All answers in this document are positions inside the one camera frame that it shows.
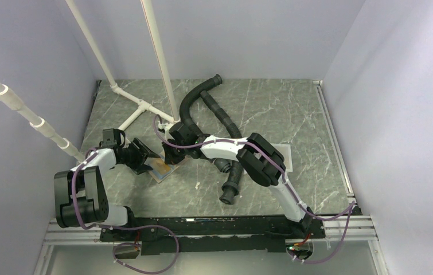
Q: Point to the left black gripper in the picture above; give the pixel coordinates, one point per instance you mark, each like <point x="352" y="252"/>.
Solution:
<point x="138" y="167"/>

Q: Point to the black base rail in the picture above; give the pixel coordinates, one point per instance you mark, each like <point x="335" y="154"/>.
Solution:
<point x="216" y="234"/>

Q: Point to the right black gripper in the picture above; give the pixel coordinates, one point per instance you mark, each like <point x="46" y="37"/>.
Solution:
<point x="170" y="158"/>

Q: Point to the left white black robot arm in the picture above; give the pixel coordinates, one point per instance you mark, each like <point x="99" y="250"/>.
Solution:
<point x="79" y="193"/>

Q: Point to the tan leather card holder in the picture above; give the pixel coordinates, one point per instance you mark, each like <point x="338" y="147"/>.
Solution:
<point x="156" y="176"/>

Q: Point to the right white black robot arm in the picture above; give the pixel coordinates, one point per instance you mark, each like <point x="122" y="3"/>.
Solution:
<point x="262" y="162"/>

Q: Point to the clear plastic card tray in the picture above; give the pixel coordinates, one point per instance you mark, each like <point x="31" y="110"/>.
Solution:
<point x="285" y="150"/>

